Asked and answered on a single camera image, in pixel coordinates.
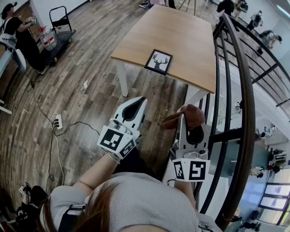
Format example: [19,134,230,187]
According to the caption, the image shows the white table leg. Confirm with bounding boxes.
[115,60,129,98]
[184,84,210,110]

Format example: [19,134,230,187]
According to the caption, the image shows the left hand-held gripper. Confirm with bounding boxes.
[97,97,148,160]

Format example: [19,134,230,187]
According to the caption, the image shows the person's grey shirt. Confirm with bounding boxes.
[48,171,224,232]

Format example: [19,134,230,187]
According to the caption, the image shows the thin silver bracelet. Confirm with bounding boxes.
[106,153,121,164]

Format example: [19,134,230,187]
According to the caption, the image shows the person's right forearm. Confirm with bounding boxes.
[173,180,197,206]

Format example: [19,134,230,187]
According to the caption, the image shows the black harness strap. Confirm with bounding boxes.
[198,223,214,232]
[65,203,87,232]

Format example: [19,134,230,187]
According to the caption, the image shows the brown cloth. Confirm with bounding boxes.
[162,104,206,131]

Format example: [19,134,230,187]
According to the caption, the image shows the black metal railing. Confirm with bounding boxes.
[199,12,290,230]

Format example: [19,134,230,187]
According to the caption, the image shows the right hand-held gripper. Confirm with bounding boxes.
[170,112,212,182]

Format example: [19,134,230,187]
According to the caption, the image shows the person's left forearm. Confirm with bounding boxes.
[78,153,122,190]

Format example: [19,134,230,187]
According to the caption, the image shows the white power strip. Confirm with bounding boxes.
[52,113,64,131]

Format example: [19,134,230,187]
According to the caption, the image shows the person's black trousers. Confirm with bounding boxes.
[112,140,164,182]

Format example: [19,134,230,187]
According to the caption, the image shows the framed deer antler picture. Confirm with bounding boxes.
[144,48,174,76]

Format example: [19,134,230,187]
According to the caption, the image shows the white wire rack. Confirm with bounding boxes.
[0,98,13,115]

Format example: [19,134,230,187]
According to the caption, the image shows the white shell chair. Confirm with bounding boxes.
[13,48,27,73]

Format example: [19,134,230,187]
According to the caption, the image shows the black platform trolley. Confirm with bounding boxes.
[48,6,77,67]

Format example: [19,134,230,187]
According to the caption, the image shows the black power cable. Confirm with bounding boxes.
[54,121,101,136]

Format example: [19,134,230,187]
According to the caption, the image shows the large clear water bottle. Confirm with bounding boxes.
[40,28,58,51]

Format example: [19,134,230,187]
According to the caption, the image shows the white power cable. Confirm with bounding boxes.
[50,112,66,187]

